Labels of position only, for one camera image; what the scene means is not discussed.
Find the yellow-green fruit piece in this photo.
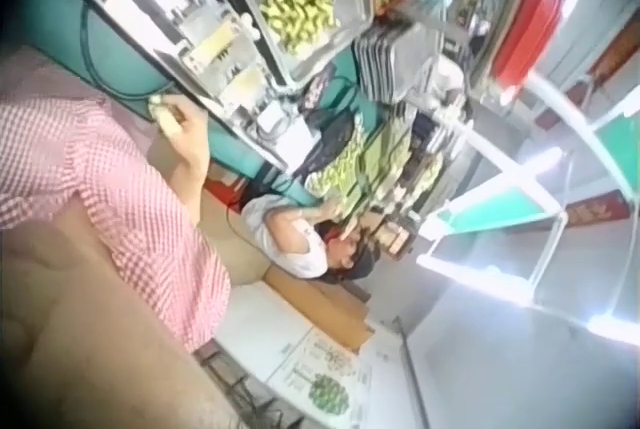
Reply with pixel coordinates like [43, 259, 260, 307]
[148, 92, 175, 131]

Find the black printed bag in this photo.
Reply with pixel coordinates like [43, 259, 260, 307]
[298, 68, 362, 173]

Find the steel white machine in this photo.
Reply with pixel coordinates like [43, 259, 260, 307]
[133, 0, 297, 151]

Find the black cable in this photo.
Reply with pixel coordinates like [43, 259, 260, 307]
[78, 2, 174, 100]

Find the red plastic container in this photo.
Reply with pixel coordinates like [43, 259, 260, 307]
[206, 177, 252, 206]

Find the white carton with green print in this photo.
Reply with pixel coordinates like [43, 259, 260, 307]
[213, 281, 377, 429]

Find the teal machine base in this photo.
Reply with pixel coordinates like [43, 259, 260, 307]
[19, 0, 314, 203]

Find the red wall banner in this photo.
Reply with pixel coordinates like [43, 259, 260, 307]
[533, 23, 640, 126]
[563, 187, 627, 226]

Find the person's right hand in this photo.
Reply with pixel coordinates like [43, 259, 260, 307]
[148, 92, 207, 144]

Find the grey metal rod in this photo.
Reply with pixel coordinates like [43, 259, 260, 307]
[392, 315, 422, 429]

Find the table heap of green fruits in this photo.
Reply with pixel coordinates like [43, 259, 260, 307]
[303, 117, 447, 211]

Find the large metal tray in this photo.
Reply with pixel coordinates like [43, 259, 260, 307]
[218, 0, 382, 86]

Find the stack of red crates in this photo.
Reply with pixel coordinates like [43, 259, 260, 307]
[487, 0, 567, 96]

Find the white green shelf frame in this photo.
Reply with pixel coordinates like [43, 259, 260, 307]
[413, 62, 640, 346]

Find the stack of metal trays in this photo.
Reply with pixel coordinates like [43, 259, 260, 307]
[352, 23, 437, 103]

